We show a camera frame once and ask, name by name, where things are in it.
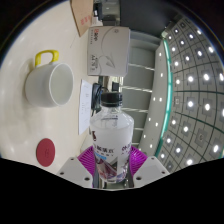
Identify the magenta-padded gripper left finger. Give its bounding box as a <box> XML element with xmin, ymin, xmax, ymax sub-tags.
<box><xmin>56</xmin><ymin>145</ymin><xmax>96</xmax><ymax>188</ymax></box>

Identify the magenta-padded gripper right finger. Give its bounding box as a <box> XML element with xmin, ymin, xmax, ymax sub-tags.
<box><xmin>128</xmin><ymin>145</ymin><xmax>169</xmax><ymax>188</ymax></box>

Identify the clear plastic water bottle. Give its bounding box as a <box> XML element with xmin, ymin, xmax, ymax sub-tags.
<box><xmin>89</xmin><ymin>91</ymin><xmax>135</xmax><ymax>184</ymax></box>

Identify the flat round red coaster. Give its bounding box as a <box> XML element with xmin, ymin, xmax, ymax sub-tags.
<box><xmin>35</xmin><ymin>137</ymin><xmax>56</xmax><ymax>168</ymax></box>

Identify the white paper sheet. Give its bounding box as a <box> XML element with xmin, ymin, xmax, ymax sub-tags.
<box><xmin>78</xmin><ymin>79</ymin><xmax>94</xmax><ymax>136</ymax></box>

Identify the group of ceiling lights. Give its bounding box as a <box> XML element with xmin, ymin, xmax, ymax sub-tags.
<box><xmin>143</xmin><ymin>19</ymin><xmax>224</xmax><ymax>168</ymax></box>

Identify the black desk phone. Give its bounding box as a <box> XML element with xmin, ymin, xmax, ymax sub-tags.
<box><xmin>90</xmin><ymin>83</ymin><xmax>104</xmax><ymax>116</ymax></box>

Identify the white printed cardboard box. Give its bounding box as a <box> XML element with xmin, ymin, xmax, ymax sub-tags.
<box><xmin>87</xmin><ymin>25</ymin><xmax>131</xmax><ymax>77</ymax></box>

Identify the black power strip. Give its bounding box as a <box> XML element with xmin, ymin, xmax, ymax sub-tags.
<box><xmin>92</xmin><ymin>0</ymin><xmax>103</xmax><ymax>18</ymax></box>

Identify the grey box monitor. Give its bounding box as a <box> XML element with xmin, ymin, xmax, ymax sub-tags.
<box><xmin>99</xmin><ymin>1</ymin><xmax>122</xmax><ymax>24</ymax></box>

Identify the white mug with yellow handle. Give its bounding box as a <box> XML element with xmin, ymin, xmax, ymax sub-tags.
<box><xmin>24</xmin><ymin>49</ymin><xmax>75</xmax><ymax>108</ymax></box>

